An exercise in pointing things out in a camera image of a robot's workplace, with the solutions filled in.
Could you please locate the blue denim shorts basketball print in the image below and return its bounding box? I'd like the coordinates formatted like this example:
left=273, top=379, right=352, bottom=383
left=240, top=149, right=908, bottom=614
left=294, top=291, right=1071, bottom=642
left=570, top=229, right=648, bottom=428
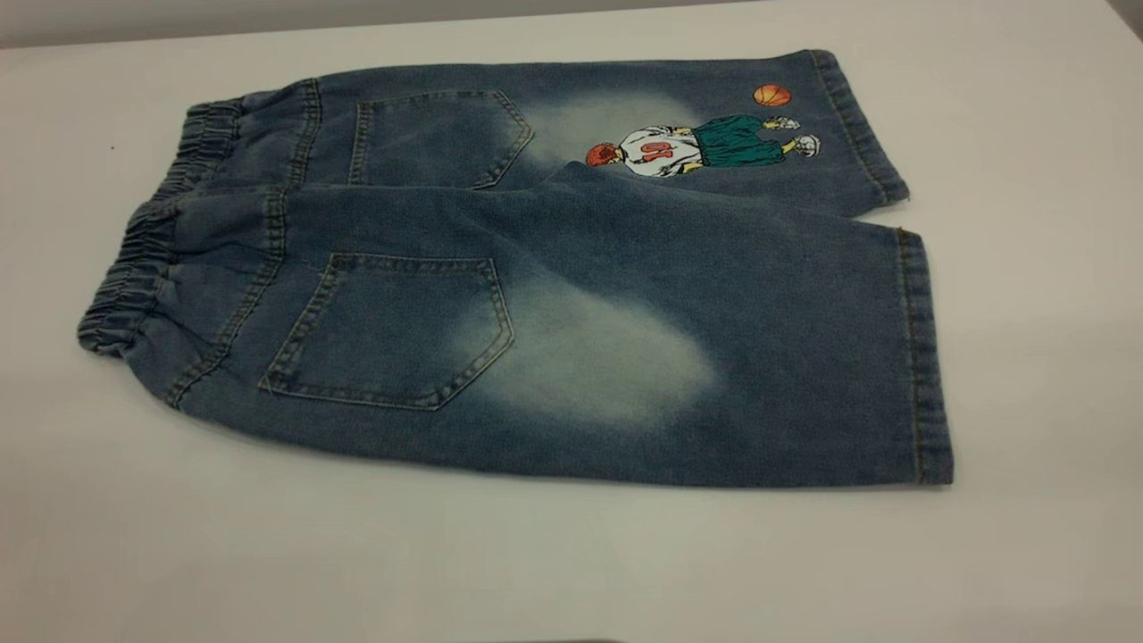
left=76, top=49, right=955, bottom=489

